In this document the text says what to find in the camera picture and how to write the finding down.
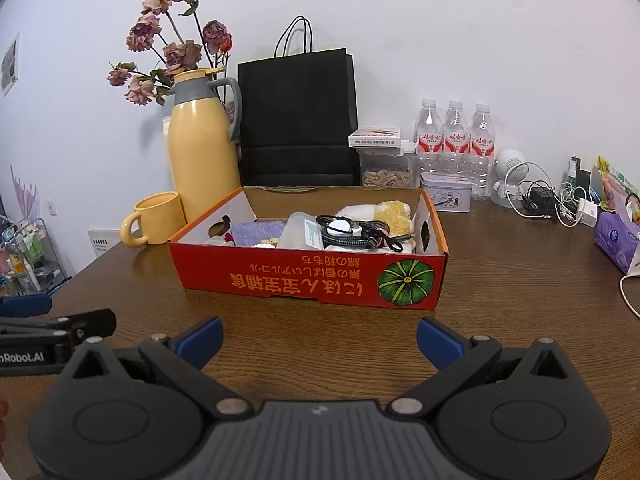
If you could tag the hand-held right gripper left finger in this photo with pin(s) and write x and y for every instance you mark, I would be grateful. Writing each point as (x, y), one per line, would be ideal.
(202, 337)

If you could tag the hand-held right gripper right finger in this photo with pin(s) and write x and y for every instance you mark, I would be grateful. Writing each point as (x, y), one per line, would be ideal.
(440, 342)

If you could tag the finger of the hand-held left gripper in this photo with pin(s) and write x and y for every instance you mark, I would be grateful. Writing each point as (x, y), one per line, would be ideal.
(95, 321)
(27, 304)

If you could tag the red fabric rose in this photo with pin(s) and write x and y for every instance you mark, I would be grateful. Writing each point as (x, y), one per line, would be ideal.
(228, 237)

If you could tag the red cardboard box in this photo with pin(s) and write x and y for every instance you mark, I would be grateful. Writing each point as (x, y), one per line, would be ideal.
(300, 280)

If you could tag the yellow and white plush toy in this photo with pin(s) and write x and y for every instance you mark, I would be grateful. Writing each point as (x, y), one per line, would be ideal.
(395, 212)

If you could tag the translucent labelled plastic container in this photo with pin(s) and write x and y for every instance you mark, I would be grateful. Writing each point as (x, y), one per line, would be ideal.
(297, 232)

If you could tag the small white plastic device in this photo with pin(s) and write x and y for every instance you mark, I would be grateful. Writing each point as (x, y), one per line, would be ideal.
(340, 226)

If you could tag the person's left hand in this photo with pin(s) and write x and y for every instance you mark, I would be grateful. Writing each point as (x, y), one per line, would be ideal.
(3, 417)

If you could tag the yellow mug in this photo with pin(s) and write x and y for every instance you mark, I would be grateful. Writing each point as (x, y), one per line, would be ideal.
(155, 220)

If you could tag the lavender tin box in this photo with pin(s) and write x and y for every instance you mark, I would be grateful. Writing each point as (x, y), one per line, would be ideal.
(445, 195)

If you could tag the clear seed container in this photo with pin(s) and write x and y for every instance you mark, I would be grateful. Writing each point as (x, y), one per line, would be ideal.
(385, 177)

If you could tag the yellow thermos jug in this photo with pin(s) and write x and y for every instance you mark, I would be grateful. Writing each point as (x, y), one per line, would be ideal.
(200, 160)

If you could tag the small white desk fan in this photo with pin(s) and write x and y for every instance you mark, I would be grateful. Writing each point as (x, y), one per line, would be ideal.
(510, 160)

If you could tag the white power adapter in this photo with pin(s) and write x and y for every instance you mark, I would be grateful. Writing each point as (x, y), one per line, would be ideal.
(587, 214)

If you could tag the clear water bottle red label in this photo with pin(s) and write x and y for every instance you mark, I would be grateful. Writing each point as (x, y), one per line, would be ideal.
(456, 137)
(429, 135)
(482, 145)

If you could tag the purple tissue pack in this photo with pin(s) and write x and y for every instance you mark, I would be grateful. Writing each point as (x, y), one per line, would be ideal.
(615, 240)

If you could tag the flat printed box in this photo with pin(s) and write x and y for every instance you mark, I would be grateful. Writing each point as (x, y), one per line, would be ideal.
(375, 135)

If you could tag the dark pump bottle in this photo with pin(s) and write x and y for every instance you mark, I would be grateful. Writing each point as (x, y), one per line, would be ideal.
(582, 177)

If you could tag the black paper bag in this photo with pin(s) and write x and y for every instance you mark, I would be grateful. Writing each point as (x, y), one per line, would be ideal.
(295, 120)

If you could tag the colourful snack bag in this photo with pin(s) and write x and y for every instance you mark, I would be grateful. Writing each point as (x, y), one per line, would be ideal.
(615, 180)

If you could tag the dried rose bouquet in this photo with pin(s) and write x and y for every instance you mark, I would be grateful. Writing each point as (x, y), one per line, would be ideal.
(182, 52)

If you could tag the white wall vent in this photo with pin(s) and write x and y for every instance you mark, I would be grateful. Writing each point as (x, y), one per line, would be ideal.
(102, 245)

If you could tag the purple flower wall sticker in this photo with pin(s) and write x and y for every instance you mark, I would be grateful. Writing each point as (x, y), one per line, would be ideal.
(25, 195)

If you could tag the wall picture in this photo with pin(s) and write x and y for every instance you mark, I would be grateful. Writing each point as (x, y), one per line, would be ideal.
(9, 65)

